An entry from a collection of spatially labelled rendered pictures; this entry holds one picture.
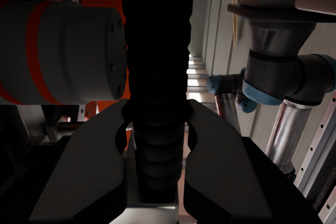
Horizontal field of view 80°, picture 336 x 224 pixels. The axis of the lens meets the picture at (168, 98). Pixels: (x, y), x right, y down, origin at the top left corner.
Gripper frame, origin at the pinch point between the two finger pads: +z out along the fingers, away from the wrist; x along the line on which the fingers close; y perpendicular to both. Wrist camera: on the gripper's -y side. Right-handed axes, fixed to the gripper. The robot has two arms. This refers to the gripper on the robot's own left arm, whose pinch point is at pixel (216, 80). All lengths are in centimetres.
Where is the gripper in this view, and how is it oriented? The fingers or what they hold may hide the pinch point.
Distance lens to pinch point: 124.2
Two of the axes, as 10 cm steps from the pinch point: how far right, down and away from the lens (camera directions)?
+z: -2.0, -4.6, 8.6
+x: -9.7, -0.4, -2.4
